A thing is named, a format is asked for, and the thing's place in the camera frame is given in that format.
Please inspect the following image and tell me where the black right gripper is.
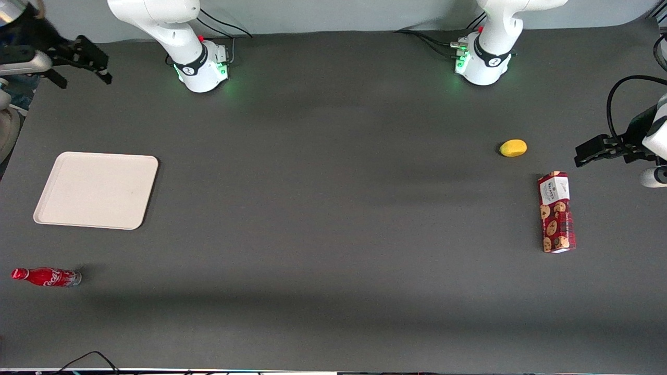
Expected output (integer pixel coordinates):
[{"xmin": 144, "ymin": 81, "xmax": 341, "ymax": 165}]
[{"xmin": 0, "ymin": 15, "xmax": 113, "ymax": 90}]

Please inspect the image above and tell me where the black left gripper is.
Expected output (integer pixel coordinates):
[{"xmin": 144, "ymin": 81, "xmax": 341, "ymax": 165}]
[{"xmin": 575, "ymin": 103, "xmax": 659, "ymax": 168}]

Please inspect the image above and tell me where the red coke bottle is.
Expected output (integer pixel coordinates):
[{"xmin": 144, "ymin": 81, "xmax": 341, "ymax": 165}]
[{"xmin": 11, "ymin": 267, "xmax": 82, "ymax": 288}]

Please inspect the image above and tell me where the white plastic tray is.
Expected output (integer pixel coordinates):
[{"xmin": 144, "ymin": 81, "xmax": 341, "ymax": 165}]
[{"xmin": 33, "ymin": 152, "xmax": 159, "ymax": 231}]

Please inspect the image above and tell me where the red cookie box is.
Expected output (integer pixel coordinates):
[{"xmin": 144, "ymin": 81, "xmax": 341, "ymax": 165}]
[{"xmin": 537, "ymin": 171, "xmax": 577, "ymax": 254}]

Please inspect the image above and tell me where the yellow lemon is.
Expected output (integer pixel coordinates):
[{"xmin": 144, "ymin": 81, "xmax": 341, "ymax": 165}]
[{"xmin": 499, "ymin": 139, "xmax": 528, "ymax": 158}]

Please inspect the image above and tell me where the black looped gripper cable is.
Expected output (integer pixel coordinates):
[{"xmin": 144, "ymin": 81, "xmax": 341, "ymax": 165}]
[{"xmin": 606, "ymin": 75, "xmax": 667, "ymax": 147}]

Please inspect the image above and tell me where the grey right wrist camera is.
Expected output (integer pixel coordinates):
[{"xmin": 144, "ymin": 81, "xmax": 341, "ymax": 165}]
[{"xmin": 0, "ymin": 50, "xmax": 54, "ymax": 76}]

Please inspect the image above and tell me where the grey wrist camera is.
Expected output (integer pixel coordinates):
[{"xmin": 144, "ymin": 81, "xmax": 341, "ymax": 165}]
[
  {"xmin": 640, "ymin": 166, "xmax": 667, "ymax": 189},
  {"xmin": 0, "ymin": 50, "xmax": 54, "ymax": 76}
]

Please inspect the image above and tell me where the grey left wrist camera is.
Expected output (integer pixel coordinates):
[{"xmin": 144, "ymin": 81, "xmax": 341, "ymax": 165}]
[{"xmin": 640, "ymin": 166, "xmax": 667, "ymax": 189}]

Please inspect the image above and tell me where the black curved side cable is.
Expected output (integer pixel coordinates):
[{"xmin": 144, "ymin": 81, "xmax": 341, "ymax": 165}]
[{"xmin": 653, "ymin": 33, "xmax": 667, "ymax": 72}]

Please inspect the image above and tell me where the black right arm base cable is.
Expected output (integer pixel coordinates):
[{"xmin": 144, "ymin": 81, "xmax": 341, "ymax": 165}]
[{"xmin": 197, "ymin": 7, "xmax": 254, "ymax": 65}]

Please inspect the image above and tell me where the black arm base cable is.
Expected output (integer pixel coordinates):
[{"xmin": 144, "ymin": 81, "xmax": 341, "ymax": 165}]
[
  {"xmin": 197, "ymin": 7, "xmax": 254, "ymax": 65},
  {"xmin": 394, "ymin": 11, "xmax": 488, "ymax": 59}
]

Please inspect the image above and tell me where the black left arm base cable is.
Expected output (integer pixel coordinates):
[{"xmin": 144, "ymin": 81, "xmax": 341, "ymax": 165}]
[{"xmin": 394, "ymin": 11, "xmax": 488, "ymax": 59}]

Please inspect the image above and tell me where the thin black table-edge cable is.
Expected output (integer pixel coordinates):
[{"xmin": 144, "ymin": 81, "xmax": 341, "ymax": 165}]
[{"xmin": 51, "ymin": 351, "xmax": 121, "ymax": 375}]

